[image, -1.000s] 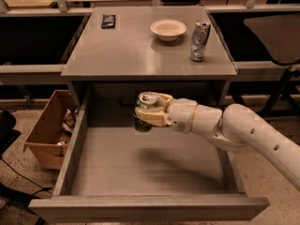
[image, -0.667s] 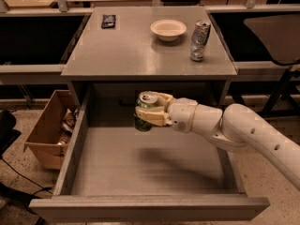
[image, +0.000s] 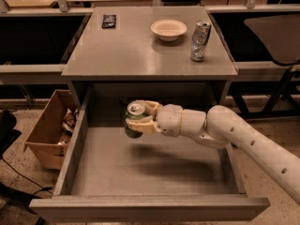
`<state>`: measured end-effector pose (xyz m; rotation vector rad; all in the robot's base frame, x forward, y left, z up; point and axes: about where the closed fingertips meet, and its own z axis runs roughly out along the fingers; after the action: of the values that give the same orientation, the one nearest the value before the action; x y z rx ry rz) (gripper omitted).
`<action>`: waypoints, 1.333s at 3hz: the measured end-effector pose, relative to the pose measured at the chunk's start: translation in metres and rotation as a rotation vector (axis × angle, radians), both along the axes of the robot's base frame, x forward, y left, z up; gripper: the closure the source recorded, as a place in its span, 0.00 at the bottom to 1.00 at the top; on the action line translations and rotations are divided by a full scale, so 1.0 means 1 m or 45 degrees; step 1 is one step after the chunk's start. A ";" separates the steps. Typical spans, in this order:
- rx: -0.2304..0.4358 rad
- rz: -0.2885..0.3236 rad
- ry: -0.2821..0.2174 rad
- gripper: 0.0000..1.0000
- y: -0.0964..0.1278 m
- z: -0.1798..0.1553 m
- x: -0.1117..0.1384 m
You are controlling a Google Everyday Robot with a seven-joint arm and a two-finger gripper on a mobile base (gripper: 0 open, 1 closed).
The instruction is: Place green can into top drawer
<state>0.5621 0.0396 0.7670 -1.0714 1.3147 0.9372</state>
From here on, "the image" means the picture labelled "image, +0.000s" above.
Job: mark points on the crumpled trash in box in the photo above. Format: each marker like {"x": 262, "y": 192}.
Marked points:
{"x": 68, "y": 125}

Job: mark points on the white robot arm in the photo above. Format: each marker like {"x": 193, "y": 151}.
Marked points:
{"x": 216, "y": 129}

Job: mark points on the black object at left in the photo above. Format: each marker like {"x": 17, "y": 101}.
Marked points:
{"x": 8, "y": 133}

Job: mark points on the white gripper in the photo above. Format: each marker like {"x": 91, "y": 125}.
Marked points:
{"x": 170, "y": 118}

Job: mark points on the grey drawer cabinet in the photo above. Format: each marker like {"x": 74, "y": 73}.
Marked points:
{"x": 132, "y": 52}

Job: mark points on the open grey top drawer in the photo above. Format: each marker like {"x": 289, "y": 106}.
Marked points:
{"x": 108, "y": 177}

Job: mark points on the white bowl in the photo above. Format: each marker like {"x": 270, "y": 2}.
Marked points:
{"x": 168, "y": 30}

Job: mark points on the dark snack packet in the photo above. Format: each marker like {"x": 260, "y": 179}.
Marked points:
{"x": 108, "y": 21}

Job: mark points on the crushed silver can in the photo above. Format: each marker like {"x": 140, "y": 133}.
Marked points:
{"x": 199, "y": 40}

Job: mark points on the cardboard box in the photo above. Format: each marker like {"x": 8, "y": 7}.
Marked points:
{"x": 48, "y": 140}

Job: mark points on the green soda can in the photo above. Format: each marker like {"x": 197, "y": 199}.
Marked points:
{"x": 135, "y": 111}

